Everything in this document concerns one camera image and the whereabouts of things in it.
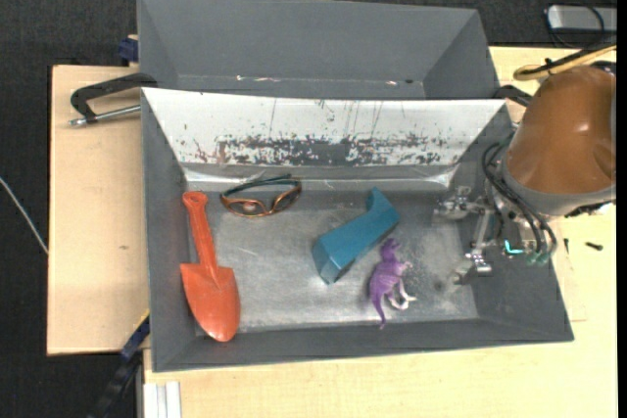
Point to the orange toy shovel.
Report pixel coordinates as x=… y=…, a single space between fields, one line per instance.
x=211 y=289

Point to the blue angled block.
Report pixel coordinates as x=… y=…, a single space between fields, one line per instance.
x=352 y=240

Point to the small black screw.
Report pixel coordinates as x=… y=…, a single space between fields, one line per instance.
x=595 y=246

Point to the purple toy dinosaur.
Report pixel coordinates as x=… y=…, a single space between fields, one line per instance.
x=384 y=279

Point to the grey metal bin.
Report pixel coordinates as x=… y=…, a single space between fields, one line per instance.
x=274 y=254

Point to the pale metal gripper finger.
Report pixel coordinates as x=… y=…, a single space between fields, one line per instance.
x=463 y=203
x=477 y=265

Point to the brown sunglasses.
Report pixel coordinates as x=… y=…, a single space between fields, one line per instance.
x=245 y=206

